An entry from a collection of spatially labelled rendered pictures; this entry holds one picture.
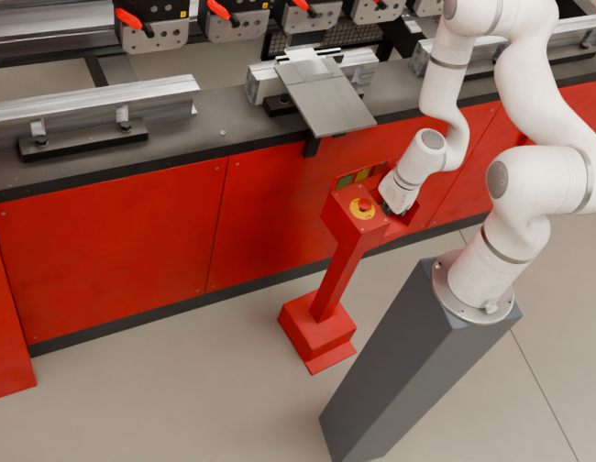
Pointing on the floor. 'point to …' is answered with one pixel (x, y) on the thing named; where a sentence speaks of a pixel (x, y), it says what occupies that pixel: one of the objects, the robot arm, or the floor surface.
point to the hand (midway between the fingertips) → (386, 209)
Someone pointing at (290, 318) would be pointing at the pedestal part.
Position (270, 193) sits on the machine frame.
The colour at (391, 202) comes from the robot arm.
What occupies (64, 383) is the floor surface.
